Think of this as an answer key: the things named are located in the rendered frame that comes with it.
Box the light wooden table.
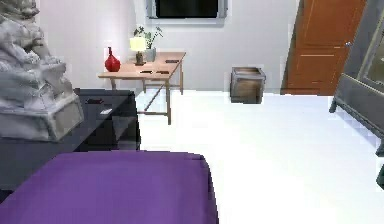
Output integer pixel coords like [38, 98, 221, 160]
[97, 51, 187, 126]

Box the wooden bin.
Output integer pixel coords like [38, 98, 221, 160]
[229, 66, 267, 105]

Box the potted green plant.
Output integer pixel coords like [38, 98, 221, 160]
[133, 25, 164, 63]

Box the yellow table lamp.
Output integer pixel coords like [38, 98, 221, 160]
[129, 36, 147, 67]

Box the red vase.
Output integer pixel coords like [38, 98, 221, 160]
[104, 46, 122, 73]

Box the black low cabinet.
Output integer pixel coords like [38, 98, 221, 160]
[0, 87, 141, 192]

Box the purple bed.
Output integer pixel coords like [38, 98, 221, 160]
[0, 150, 220, 224]

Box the orange room door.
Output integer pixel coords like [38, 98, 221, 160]
[280, 0, 368, 97]

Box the grey stone statue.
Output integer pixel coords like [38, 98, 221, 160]
[0, 0, 85, 142]

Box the grey glass cabinet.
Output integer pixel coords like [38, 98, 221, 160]
[328, 0, 384, 158]

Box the wall television set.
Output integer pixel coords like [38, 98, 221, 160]
[146, 0, 229, 20]

